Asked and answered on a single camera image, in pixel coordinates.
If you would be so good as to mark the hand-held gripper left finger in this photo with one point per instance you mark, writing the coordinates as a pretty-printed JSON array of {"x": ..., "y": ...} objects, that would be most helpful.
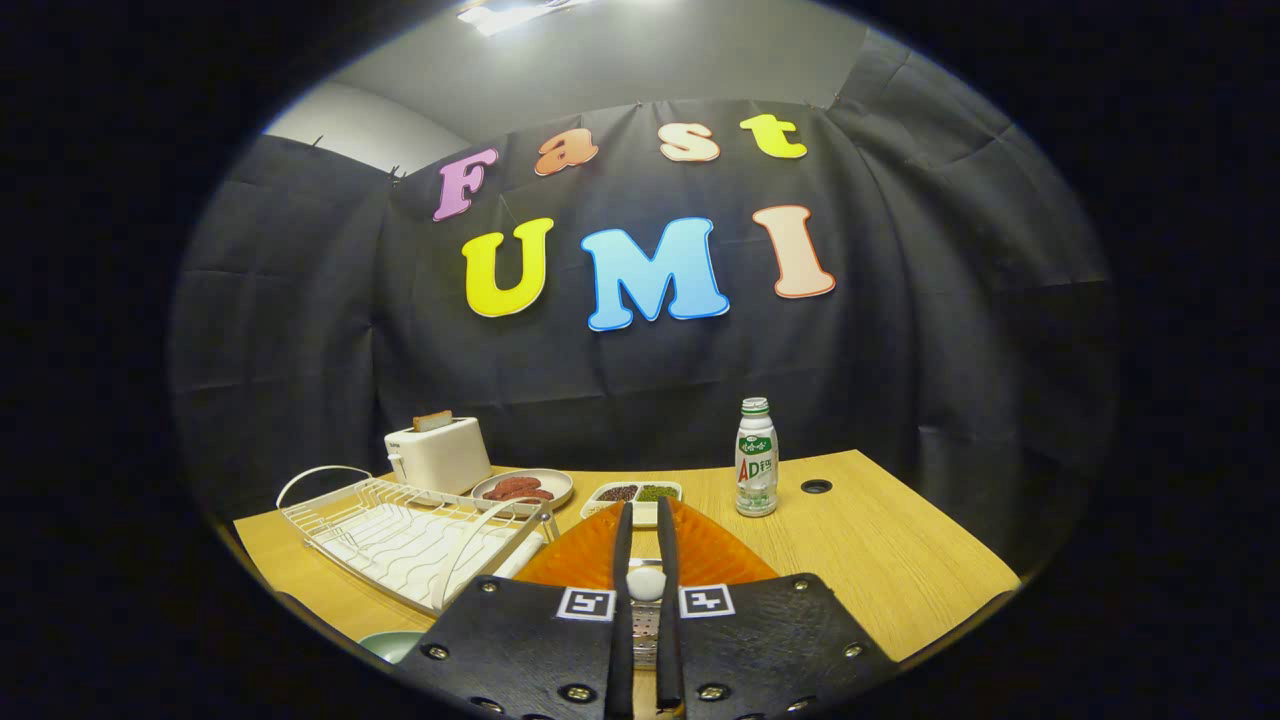
[{"x": 520, "y": 650}]

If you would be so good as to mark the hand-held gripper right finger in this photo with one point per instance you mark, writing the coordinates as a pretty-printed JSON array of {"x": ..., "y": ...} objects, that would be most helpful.
[{"x": 760, "y": 650}]

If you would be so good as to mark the pale green plate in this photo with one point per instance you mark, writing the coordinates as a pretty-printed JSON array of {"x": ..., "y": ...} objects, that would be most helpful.
[{"x": 395, "y": 645}]

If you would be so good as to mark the beige round plate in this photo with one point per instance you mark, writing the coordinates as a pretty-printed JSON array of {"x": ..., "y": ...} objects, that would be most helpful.
[{"x": 555, "y": 482}]

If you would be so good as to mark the red meat slice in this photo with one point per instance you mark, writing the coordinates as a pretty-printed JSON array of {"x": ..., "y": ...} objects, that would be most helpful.
[
  {"x": 530, "y": 495},
  {"x": 510, "y": 485}
]

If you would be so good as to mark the white drip tray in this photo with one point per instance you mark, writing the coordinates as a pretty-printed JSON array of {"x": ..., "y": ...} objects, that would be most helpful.
[{"x": 400, "y": 545}]

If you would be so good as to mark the white green-label drink bottle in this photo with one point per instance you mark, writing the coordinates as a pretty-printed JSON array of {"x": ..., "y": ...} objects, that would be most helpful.
[{"x": 757, "y": 460}]

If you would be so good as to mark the white divided tray with beans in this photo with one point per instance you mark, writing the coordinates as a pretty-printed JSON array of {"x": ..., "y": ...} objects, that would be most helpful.
[{"x": 640, "y": 492}]

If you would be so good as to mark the white toaster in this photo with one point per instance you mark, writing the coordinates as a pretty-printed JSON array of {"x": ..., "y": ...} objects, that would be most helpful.
[{"x": 445, "y": 455}]

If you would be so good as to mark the toast slice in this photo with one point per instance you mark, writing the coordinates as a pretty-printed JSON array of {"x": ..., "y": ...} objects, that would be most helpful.
[{"x": 433, "y": 421}]

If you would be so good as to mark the black backdrop cloth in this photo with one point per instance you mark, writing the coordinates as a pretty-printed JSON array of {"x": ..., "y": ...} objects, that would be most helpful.
[{"x": 300, "y": 350}]

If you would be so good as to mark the large ceiling light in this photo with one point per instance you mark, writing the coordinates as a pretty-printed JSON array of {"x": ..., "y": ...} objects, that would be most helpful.
[{"x": 510, "y": 15}]

